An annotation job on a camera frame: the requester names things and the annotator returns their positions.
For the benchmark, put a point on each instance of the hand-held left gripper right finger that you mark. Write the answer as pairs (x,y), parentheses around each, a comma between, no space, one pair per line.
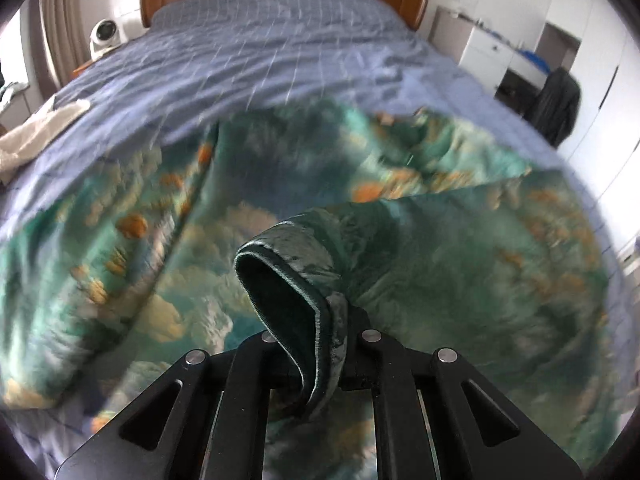
(385,375)

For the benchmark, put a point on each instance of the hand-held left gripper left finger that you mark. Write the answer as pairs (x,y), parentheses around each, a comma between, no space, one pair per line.
(250,375)

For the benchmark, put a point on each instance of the green printed garment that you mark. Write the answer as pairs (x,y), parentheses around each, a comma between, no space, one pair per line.
(425,270)

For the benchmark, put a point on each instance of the bed with blue checked sheet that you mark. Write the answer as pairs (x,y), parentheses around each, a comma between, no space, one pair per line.
(280,60)

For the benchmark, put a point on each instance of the dark jacket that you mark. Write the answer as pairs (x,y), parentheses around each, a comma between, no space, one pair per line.
(557,105)

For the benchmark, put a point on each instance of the cream towel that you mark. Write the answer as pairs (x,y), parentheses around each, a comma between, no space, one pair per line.
(30,135)

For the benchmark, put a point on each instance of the white desk with drawer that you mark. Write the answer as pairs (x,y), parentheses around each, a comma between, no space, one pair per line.
(487,50)

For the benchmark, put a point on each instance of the blue item on desk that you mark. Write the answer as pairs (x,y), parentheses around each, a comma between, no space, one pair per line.
(535,60)

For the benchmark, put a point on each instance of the wooden nightstand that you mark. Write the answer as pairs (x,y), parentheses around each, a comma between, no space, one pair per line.
(82,67)

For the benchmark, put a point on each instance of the green cloth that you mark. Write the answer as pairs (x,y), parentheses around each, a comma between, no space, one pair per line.
(12,92)

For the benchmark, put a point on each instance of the white desk fan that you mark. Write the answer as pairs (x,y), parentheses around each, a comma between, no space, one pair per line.
(105,32)

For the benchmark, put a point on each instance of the white wardrobe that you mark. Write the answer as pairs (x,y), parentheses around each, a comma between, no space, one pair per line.
(600,60)

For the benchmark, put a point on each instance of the beige curtain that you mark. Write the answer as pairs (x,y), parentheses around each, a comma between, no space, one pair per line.
(65,10)

